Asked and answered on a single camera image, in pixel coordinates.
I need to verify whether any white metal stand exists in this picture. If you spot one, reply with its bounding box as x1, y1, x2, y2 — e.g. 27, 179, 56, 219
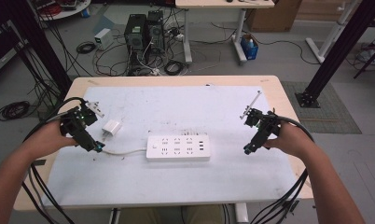
305, 0, 358, 64

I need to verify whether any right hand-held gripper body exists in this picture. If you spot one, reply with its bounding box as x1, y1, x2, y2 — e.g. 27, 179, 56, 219
239, 90, 282, 151

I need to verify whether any thick black cable coil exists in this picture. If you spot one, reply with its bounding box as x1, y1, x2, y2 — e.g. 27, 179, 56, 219
163, 60, 188, 77

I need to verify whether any grey floor mat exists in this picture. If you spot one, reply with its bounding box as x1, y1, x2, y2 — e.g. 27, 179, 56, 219
281, 80, 363, 135

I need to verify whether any dark equipment rack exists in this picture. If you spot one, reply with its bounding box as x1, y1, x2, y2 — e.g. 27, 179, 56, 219
0, 18, 25, 79

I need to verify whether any black computer tower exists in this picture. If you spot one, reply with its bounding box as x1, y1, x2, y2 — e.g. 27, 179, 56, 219
123, 13, 148, 53
146, 9, 167, 54

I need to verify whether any white table mat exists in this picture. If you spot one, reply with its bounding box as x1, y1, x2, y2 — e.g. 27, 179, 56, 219
41, 85, 299, 208

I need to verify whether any black metal stand with base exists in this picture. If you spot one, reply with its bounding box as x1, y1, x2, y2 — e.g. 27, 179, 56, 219
295, 0, 375, 109

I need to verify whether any left hand-held gripper black cable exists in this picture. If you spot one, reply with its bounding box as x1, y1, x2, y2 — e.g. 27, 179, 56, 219
20, 96, 86, 224

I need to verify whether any round white table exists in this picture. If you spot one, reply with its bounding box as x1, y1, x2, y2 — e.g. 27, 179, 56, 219
29, 0, 92, 21

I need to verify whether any hand-held gripper black cable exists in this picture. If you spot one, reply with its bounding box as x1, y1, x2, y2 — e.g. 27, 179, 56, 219
20, 96, 86, 224
250, 115, 315, 224

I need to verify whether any black metal stand with cables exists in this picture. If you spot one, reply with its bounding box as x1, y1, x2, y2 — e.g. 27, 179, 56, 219
0, 0, 74, 96

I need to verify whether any white power strip cable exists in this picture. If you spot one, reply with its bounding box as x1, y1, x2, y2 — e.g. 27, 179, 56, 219
101, 147, 148, 156

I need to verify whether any white power supply box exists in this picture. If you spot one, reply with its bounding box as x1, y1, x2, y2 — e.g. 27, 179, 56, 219
93, 27, 115, 51

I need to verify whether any small black cable coil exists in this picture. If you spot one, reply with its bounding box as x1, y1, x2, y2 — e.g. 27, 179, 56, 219
76, 41, 97, 55

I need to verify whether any white charger adapter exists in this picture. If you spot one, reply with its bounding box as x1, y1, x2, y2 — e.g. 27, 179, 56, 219
102, 119, 123, 138

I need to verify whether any person's right hand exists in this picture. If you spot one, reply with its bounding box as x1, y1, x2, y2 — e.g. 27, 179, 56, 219
263, 120, 314, 159

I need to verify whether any person's left hand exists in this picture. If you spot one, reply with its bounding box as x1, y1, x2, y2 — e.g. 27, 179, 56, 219
22, 119, 78, 161

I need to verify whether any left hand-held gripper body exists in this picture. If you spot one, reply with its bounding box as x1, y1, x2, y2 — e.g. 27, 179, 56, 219
59, 100, 106, 152

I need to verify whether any large black cable coil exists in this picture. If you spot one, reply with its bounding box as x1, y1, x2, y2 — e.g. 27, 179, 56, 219
0, 100, 32, 122

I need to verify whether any right hand-held gripper black cable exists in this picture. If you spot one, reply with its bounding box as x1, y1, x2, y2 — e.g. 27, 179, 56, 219
250, 115, 315, 224

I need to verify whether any white-legged wooden desk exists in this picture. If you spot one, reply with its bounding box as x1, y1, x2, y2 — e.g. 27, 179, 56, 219
174, 0, 276, 65

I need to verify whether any wooden table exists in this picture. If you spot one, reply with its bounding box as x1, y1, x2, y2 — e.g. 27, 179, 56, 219
13, 75, 314, 213

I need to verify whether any cardboard box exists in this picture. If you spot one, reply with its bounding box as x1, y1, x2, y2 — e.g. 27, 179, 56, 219
245, 0, 303, 33

